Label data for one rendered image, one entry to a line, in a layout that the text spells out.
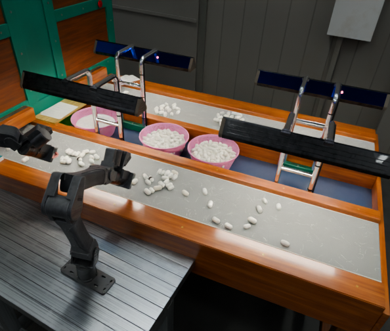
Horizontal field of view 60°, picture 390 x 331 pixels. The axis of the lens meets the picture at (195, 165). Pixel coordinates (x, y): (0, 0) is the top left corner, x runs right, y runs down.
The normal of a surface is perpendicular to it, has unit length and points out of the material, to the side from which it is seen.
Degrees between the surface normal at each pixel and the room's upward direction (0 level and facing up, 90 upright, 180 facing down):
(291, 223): 0
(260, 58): 90
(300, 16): 90
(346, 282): 0
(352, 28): 90
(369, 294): 0
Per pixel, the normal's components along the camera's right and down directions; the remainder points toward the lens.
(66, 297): 0.04, -0.80
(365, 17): -0.46, 0.51
